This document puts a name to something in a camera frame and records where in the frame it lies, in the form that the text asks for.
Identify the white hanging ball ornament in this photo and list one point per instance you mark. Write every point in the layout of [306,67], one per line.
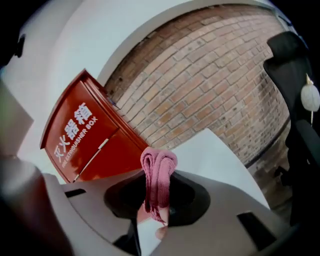
[310,96]

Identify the red fire extinguisher box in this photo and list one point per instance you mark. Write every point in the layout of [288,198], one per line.
[82,140]

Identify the pink cloth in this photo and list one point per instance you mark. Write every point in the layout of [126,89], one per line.
[158,172]

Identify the black wall fixture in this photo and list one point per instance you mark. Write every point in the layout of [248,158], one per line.
[19,47]

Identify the white panel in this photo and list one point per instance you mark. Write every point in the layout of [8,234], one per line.
[212,160]

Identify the black office chair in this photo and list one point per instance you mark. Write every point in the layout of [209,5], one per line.
[297,140]

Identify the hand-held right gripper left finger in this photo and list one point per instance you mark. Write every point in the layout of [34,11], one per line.
[127,196]

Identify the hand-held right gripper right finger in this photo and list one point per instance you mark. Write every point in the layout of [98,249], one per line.
[186,202]

